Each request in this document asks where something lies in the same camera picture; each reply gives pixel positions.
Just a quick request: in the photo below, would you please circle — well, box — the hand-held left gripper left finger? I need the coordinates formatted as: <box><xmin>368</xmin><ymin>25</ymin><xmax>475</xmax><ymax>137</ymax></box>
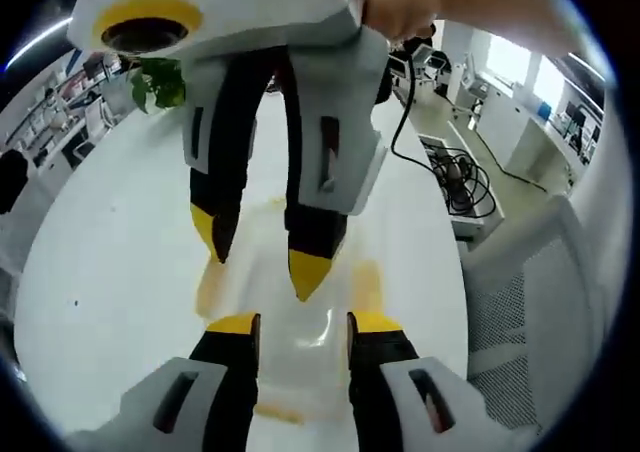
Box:
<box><xmin>107</xmin><ymin>311</ymin><xmax>263</xmax><ymax>452</ymax></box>

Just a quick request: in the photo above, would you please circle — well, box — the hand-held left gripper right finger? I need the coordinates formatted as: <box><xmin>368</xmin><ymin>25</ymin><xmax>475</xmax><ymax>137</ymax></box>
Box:
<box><xmin>345</xmin><ymin>310</ymin><xmax>544</xmax><ymax>452</ymax></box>

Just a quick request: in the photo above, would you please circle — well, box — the person's right hand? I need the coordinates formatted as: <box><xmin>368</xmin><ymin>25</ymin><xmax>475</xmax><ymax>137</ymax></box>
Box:
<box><xmin>360</xmin><ymin>0</ymin><xmax>454</xmax><ymax>42</ymax></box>

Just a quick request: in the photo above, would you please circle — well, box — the green potted plant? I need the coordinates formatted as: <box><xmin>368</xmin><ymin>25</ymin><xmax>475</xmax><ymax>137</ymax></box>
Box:
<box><xmin>130</xmin><ymin>56</ymin><xmax>187</xmax><ymax>116</ymax></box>

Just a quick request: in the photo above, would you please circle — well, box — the grey mesh office chair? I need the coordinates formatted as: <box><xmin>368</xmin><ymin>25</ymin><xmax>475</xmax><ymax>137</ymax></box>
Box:
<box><xmin>464</xmin><ymin>196</ymin><xmax>601</xmax><ymax>433</ymax></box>

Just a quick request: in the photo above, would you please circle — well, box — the ceiling light strip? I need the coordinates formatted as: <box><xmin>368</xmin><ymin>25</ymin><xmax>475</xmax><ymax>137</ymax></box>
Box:
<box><xmin>5</xmin><ymin>17</ymin><xmax>75</xmax><ymax>69</ymax></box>

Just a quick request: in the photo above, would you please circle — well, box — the dark computer monitor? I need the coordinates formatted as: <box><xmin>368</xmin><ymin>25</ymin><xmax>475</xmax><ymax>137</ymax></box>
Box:
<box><xmin>563</xmin><ymin>100</ymin><xmax>587</xmax><ymax>139</ymax></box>

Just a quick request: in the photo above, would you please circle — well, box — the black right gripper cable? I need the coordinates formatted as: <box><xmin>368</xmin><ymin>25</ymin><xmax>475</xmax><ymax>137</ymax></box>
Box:
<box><xmin>389</xmin><ymin>36</ymin><xmax>551</xmax><ymax>193</ymax></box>

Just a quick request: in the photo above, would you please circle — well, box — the black cable bundle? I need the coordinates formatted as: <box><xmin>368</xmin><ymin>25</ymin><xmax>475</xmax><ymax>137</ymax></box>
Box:
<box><xmin>422</xmin><ymin>136</ymin><xmax>504</xmax><ymax>218</ymax></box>

